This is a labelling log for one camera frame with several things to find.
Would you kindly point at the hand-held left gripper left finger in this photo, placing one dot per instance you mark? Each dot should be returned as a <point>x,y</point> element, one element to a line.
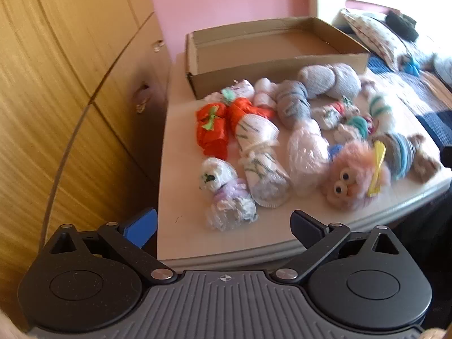
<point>143,227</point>

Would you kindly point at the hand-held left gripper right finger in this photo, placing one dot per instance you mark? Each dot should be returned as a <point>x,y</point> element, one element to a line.
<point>306,231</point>

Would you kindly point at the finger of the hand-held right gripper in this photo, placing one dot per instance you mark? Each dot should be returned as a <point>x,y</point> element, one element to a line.
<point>447,156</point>

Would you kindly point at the brown sock roll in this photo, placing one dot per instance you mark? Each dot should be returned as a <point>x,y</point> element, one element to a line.
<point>427,160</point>

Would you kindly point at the grey blue striped sock roll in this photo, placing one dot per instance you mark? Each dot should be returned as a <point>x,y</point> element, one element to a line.
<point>397,152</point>

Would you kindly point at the pink furry toy with eyes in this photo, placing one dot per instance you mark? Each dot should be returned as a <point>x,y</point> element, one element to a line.
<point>348,178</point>

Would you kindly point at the white teal-striped sock bundle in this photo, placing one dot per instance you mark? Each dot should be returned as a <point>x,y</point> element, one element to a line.
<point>379,107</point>

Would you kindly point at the white grey-striped sock roll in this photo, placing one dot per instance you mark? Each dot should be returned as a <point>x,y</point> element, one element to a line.
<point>259,155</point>

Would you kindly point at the white lilac bundle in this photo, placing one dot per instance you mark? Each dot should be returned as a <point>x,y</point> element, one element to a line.
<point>224,190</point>

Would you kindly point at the small orange bundle green bow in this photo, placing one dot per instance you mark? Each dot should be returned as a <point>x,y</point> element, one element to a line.
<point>212,129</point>

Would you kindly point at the cardboard box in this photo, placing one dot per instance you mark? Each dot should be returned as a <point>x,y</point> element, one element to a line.
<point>279,54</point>

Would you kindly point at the blue patterned blanket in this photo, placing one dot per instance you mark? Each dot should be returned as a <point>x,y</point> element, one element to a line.
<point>423,99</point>

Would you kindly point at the small blue toy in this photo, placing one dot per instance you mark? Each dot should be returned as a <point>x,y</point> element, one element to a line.
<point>411,65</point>

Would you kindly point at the white floral sock bundle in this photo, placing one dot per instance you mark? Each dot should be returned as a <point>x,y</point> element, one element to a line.
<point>332,113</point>

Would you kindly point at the dark grey sock roll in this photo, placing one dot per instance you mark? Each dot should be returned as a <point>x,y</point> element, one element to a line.
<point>291,104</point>

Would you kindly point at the floral pillow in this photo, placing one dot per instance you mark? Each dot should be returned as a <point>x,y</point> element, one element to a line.
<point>381,39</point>

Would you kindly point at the large orange wrapped bundle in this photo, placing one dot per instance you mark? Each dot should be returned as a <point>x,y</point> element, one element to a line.
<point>247,109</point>

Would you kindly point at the black cloth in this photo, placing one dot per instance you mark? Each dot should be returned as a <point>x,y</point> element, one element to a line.
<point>402,24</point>

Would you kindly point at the wooden wardrobe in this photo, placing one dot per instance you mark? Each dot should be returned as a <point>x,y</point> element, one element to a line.
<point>63,113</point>

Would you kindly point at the light grey sock pair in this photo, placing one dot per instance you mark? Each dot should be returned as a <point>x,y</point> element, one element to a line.
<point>328,79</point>

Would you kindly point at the small white sock roll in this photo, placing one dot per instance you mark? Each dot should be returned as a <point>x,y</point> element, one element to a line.
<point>265,93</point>

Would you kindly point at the white bundle with green bow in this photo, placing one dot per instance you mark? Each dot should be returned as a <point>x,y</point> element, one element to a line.
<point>233,91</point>

